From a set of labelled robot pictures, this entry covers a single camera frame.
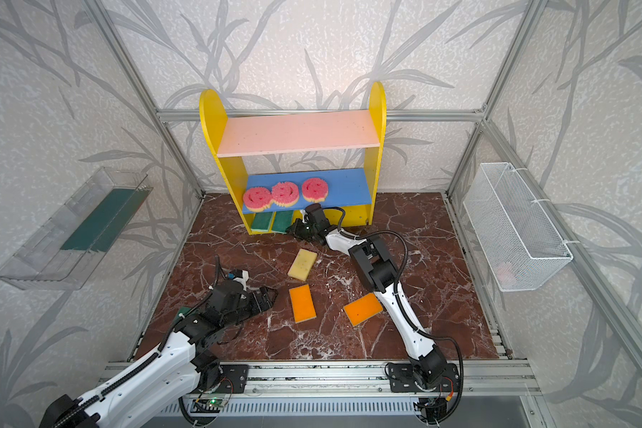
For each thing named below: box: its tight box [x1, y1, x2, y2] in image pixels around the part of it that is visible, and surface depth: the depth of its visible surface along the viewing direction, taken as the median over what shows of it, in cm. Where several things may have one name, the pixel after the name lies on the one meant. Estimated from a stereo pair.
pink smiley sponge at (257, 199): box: [242, 187, 272, 213], surface depth 97 cm
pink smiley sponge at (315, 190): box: [301, 177, 330, 204], surface depth 101 cm
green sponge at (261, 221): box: [251, 211, 273, 232], surface depth 109 cm
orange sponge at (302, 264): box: [287, 247, 319, 282], surface depth 98 cm
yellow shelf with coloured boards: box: [198, 82, 387, 235], surface depth 88 cm
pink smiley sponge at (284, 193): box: [271, 181, 300, 208], surface depth 98 cm
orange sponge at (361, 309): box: [343, 292, 384, 328], surface depth 89 cm
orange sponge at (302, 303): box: [288, 283, 318, 324], surface depth 89 cm
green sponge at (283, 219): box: [272, 210, 294, 234], surface depth 108 cm
